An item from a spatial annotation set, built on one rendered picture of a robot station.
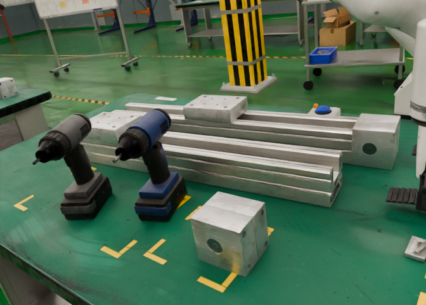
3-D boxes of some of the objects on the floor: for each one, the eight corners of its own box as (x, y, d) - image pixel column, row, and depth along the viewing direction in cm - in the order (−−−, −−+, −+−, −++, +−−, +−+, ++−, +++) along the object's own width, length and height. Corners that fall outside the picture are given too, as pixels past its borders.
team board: (51, 78, 637) (7, -49, 555) (68, 70, 680) (31, -49, 598) (127, 72, 590) (93, -67, 508) (141, 64, 632) (111, -66, 550)
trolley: (404, 73, 388) (413, -33, 346) (405, 89, 345) (414, -29, 302) (305, 75, 433) (301, -19, 390) (294, 90, 389) (288, -13, 346)
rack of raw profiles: (97, 35, 1132) (75, -45, 1040) (120, 29, 1194) (101, -48, 1102) (177, 31, 938) (159, -68, 846) (199, 24, 1001) (184, -69, 908)
